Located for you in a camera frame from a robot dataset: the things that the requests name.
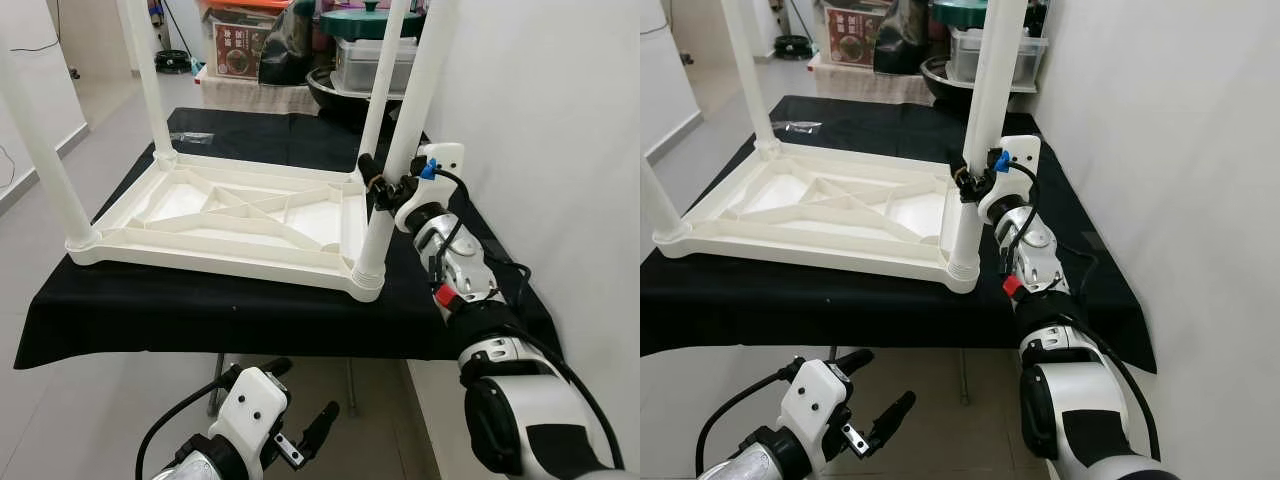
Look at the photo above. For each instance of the clear plastic storage box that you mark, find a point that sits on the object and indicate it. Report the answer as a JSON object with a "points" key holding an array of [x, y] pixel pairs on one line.
{"points": [[355, 68], [962, 58]]}

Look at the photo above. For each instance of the black plastic bag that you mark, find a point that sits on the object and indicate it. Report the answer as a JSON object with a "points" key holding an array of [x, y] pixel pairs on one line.
{"points": [[900, 38], [288, 45]]}

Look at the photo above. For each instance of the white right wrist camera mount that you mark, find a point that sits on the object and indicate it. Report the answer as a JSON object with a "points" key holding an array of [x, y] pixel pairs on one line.
{"points": [[445, 158], [1022, 150]]}

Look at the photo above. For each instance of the large steel wok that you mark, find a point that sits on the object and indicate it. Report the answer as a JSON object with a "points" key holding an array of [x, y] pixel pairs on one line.
{"points": [[335, 88], [945, 82]]}

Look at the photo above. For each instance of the green round lid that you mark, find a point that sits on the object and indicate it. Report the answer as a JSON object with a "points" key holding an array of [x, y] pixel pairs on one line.
{"points": [[355, 22], [958, 14]]}

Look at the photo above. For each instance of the white plastic children table top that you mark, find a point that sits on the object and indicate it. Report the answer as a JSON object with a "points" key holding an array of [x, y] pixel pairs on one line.
{"points": [[210, 250], [800, 240]]}

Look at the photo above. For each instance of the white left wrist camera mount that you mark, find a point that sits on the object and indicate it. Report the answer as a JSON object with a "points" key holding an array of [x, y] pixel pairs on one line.
{"points": [[250, 405], [815, 400]]}

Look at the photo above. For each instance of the black tablecloth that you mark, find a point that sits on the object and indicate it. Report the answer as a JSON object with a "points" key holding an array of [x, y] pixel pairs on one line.
{"points": [[800, 320], [200, 320]]}

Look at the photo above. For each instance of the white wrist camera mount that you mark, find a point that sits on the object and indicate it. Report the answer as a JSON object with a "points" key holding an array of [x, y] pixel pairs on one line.
{"points": [[250, 405], [445, 158], [815, 400], [1022, 150]]}

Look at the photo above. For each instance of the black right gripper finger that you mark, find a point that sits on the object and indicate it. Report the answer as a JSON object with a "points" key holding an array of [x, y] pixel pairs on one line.
{"points": [[373, 180], [963, 178]]}

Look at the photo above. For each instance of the red printed carton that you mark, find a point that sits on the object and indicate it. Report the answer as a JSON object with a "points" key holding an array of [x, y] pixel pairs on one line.
{"points": [[855, 40], [240, 50]]}

